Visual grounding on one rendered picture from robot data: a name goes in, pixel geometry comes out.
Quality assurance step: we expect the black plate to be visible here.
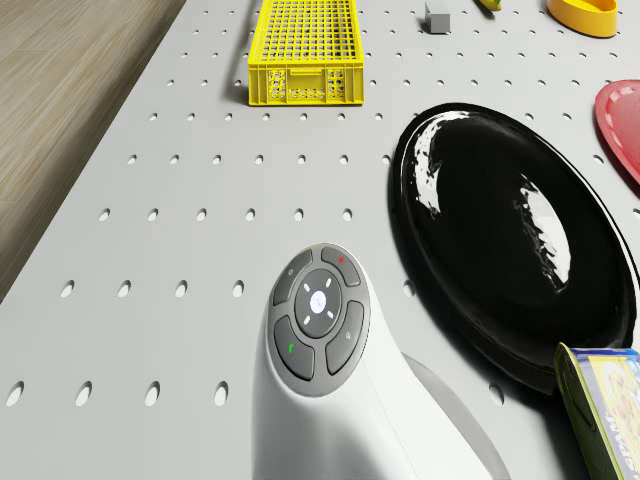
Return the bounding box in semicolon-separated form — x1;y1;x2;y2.
391;101;640;397

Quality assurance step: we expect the yellow basket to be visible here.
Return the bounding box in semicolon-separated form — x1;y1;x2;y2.
247;0;366;108

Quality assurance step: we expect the grey cube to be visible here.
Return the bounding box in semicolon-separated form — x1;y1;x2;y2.
424;1;452;36

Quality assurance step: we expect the red plate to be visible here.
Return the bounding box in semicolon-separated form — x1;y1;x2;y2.
593;79;640;187

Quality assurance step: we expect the yellow bowl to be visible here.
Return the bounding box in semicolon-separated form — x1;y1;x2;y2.
545;0;620;39

